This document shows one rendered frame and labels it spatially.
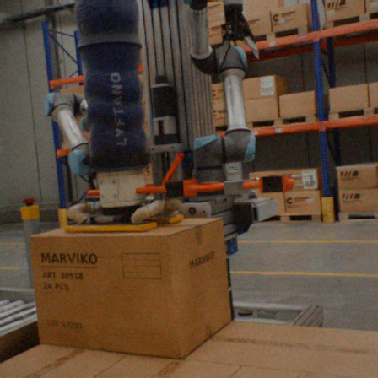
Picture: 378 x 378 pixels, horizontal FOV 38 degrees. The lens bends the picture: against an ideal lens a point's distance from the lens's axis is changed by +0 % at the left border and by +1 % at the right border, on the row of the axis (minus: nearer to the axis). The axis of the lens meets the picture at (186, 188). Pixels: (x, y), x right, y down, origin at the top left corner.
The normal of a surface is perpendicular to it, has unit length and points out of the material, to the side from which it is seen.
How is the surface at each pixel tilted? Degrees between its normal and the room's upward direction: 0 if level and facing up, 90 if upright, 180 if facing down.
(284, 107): 89
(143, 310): 90
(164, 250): 90
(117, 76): 78
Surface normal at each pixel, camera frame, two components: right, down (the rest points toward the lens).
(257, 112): -0.46, 0.13
